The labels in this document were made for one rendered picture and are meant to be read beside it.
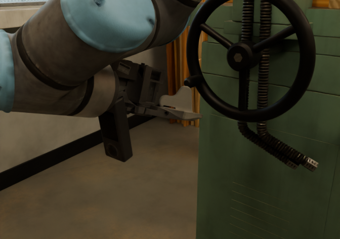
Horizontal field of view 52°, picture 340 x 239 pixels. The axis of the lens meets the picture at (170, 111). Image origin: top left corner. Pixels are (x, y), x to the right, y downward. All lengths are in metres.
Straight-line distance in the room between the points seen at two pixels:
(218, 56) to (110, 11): 0.68
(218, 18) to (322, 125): 0.38
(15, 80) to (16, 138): 1.51
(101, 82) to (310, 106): 0.57
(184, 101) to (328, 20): 0.41
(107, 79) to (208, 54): 0.56
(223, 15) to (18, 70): 0.67
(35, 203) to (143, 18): 1.49
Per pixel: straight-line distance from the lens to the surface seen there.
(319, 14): 0.87
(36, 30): 0.38
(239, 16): 0.84
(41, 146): 2.01
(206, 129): 1.07
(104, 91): 0.48
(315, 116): 0.92
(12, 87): 0.41
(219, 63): 0.99
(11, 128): 1.88
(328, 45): 0.87
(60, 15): 0.35
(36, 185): 1.93
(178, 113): 0.59
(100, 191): 1.78
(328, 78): 0.89
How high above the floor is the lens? 0.95
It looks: 20 degrees down
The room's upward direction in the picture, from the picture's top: straight up
